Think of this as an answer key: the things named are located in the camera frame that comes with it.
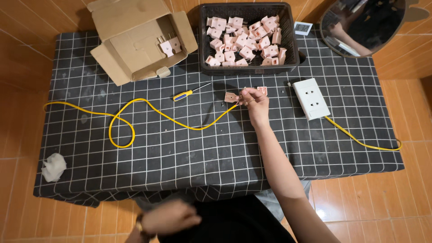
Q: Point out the person's right fingers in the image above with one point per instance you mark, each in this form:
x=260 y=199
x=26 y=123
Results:
x=251 y=94

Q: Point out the person's left fingers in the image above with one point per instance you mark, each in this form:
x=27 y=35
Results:
x=190 y=216

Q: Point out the pink plug base half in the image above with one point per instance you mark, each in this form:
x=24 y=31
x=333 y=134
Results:
x=231 y=97

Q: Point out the pile of pink plug parts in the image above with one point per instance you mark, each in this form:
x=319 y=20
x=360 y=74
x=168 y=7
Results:
x=246 y=42

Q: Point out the beige plug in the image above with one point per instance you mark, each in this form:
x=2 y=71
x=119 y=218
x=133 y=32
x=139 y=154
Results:
x=163 y=71

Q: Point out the small white digital display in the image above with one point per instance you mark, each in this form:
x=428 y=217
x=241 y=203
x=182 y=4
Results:
x=302 y=28

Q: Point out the person's left hand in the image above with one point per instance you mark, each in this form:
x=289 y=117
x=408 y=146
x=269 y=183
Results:
x=168 y=217

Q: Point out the pink plug cover half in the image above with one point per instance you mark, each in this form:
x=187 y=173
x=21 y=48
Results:
x=262 y=90

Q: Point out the pink two-pin plug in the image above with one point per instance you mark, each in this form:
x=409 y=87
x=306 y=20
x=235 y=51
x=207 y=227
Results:
x=166 y=48
x=176 y=43

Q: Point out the round mirror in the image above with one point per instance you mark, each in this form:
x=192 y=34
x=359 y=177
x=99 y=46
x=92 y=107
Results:
x=368 y=23

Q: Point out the crumpled white tissue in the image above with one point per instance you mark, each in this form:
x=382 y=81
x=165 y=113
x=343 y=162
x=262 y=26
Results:
x=54 y=167

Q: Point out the person's right hand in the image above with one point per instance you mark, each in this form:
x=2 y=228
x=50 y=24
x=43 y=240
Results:
x=259 y=108

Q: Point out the white double wall socket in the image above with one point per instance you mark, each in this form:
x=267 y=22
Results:
x=311 y=98

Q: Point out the black plastic basket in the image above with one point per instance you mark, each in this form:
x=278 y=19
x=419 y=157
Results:
x=292 y=40

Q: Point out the open brown cardboard box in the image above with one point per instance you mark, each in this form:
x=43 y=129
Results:
x=128 y=47

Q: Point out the black white checked tablecloth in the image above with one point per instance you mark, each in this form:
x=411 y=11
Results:
x=202 y=158

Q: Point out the person's black shirt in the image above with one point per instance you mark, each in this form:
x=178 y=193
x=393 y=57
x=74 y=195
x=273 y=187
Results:
x=229 y=222

